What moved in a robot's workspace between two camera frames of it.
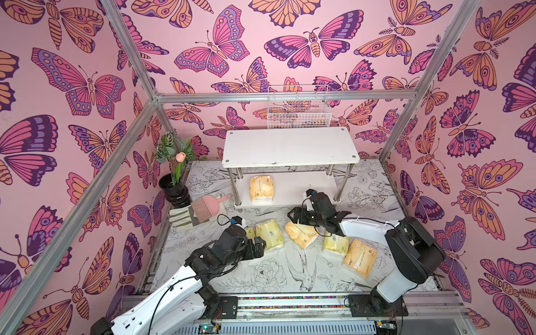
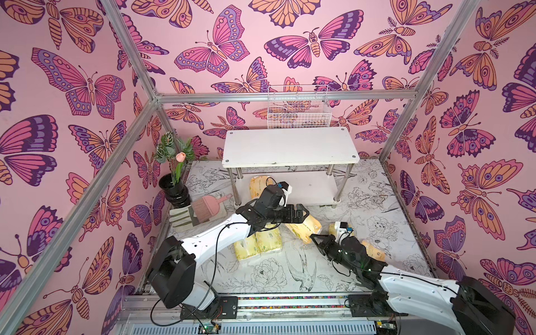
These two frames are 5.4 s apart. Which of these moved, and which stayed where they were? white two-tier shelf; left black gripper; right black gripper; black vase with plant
Moved: left black gripper; right black gripper
Stayed: white two-tier shelf; black vase with plant
